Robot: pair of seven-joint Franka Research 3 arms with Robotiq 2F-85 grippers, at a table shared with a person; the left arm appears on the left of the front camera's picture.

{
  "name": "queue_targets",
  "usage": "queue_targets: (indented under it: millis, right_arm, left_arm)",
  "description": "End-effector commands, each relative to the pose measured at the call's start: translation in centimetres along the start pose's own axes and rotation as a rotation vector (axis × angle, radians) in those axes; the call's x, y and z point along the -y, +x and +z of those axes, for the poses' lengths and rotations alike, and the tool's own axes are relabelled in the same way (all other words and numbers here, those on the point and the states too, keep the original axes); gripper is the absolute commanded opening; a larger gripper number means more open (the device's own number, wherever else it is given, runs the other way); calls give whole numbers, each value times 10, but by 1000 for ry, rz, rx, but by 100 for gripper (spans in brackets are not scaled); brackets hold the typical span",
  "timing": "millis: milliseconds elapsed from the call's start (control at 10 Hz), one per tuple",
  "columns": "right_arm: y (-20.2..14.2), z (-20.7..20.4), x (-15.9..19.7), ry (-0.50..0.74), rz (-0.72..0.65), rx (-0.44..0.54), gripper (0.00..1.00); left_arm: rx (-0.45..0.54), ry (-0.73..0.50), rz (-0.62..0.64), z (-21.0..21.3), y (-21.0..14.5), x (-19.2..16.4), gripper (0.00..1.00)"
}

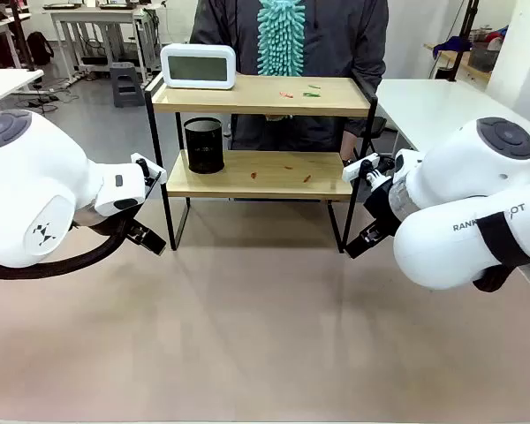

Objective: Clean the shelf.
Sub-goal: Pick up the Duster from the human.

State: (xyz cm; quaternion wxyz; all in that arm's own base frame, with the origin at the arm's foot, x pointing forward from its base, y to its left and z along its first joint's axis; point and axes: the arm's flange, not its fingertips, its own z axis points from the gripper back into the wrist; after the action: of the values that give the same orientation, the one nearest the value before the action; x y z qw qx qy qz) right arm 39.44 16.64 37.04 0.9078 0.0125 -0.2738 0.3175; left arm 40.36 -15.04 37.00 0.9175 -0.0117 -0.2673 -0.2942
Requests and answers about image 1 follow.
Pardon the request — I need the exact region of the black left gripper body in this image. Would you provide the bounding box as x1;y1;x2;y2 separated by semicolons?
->
114;214;143;240

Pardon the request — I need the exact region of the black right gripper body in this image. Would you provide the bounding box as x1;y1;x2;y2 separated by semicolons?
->
362;175;403;236

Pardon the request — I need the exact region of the black mesh pen holder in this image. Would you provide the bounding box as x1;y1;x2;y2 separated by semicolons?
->
184;117;226;175

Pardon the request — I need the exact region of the teal chenille duster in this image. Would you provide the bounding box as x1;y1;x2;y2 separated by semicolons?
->
255;0;308;79

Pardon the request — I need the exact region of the person's left forearm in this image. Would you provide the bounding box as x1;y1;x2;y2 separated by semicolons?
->
340;131;359;167

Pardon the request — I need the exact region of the large white table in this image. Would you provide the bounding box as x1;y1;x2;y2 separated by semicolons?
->
374;78;530;154

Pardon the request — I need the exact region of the grey plastic step stool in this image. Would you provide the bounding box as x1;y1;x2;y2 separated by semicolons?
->
110;61;147;109

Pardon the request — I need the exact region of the wooden desk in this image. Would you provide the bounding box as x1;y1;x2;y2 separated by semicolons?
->
423;42;494;84

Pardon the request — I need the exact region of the person in dark jacket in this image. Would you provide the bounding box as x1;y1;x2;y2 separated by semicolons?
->
188;0;390;154

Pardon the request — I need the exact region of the white digital clock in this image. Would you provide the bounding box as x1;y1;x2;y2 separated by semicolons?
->
160;42;238;91

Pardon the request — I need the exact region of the blue cloth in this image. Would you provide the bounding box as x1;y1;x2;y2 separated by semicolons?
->
432;34;474;59

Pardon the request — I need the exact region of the black stand pole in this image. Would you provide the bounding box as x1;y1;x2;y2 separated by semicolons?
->
9;0;45;74
445;0;481;83

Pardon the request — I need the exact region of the black backpack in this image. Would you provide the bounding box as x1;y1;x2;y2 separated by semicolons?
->
26;30;56;67

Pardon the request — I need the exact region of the white desk with metal legs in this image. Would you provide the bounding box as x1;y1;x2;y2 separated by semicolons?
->
42;2;161;86

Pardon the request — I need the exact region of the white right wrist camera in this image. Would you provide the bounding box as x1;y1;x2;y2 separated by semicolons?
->
341;152;382;184

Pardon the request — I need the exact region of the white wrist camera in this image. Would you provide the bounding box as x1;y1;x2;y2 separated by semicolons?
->
341;152;382;184
130;152;168;187

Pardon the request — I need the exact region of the black corrugated cable hose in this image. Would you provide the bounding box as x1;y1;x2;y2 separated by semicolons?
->
0;210;136;281

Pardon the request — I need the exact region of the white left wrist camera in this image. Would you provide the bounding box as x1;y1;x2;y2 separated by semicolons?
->
130;152;168;187

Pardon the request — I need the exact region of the black strap on arm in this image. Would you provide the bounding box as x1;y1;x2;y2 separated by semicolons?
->
473;211;530;294

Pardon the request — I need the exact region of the two-tier wooden shelf black frame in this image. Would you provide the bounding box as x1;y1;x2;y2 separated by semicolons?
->
144;72;379;255

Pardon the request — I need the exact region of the grey wire basket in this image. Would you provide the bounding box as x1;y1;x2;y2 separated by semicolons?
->
469;41;501;74

